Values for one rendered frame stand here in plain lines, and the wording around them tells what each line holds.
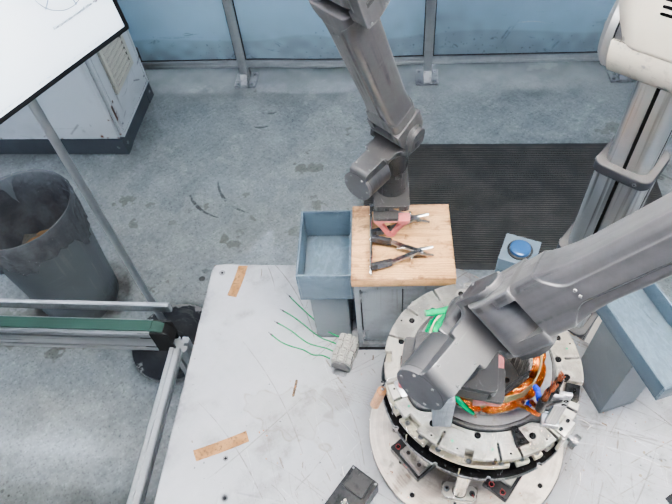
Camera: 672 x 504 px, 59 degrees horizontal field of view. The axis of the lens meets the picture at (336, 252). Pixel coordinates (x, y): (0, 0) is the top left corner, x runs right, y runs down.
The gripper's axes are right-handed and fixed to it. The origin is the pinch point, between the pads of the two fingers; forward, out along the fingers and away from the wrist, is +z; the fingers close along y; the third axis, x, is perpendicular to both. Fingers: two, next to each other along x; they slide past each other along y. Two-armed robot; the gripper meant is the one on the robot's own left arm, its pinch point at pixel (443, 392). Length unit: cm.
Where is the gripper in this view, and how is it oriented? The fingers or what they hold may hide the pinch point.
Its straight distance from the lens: 81.8
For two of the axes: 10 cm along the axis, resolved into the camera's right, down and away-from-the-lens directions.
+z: -0.2, 6.1, 7.9
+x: 1.9, -7.7, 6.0
